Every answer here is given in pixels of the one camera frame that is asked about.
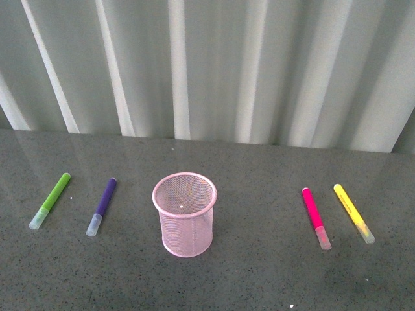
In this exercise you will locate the purple highlighter pen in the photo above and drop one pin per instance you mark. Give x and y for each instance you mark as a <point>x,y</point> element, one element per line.
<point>101,208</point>

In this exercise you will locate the pink highlighter pen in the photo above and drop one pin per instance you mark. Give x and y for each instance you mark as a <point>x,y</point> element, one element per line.
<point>316,219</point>

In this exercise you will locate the pink mesh pen cup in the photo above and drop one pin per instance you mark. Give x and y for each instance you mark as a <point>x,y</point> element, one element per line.
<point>185,202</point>

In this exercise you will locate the white pleated curtain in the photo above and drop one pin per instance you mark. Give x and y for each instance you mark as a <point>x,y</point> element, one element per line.
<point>319,74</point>

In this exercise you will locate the yellow highlighter pen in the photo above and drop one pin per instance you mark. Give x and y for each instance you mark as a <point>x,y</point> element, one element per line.
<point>354,214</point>

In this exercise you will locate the green highlighter pen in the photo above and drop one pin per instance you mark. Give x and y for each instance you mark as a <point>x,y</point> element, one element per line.
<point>49,202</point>

